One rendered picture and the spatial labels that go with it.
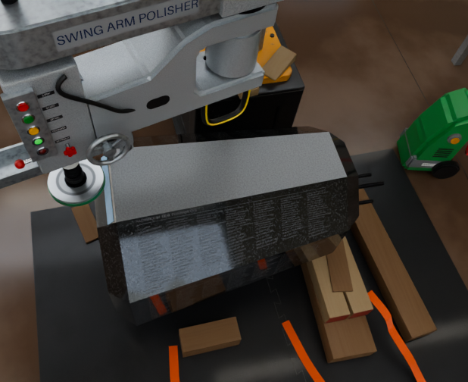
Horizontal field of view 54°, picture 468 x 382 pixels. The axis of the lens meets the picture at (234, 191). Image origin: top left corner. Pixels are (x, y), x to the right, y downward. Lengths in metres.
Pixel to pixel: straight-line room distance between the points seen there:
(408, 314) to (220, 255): 1.22
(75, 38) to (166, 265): 1.01
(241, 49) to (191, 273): 0.92
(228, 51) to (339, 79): 2.18
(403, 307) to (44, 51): 2.20
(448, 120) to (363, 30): 1.45
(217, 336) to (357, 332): 0.73
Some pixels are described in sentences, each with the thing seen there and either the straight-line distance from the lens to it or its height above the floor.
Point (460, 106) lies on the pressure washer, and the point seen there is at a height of 0.56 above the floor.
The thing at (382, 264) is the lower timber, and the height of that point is 0.11.
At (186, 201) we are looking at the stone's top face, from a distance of 1.88.
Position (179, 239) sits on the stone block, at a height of 0.78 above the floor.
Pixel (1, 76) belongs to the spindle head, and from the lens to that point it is 1.36.
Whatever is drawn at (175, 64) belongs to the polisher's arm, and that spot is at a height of 1.47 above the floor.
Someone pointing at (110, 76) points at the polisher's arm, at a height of 1.43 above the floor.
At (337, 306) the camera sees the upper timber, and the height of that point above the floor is 0.23.
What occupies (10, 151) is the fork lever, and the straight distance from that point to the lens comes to 1.77.
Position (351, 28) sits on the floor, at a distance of 4.21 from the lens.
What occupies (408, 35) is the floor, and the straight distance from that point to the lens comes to 4.35.
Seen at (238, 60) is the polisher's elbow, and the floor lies 1.38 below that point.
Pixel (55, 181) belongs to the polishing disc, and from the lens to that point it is 1.93.
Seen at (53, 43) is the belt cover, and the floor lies 1.67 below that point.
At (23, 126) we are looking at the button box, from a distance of 1.43.
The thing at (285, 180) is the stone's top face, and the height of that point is 0.87.
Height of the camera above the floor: 2.51
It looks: 59 degrees down
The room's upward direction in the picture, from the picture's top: 11 degrees clockwise
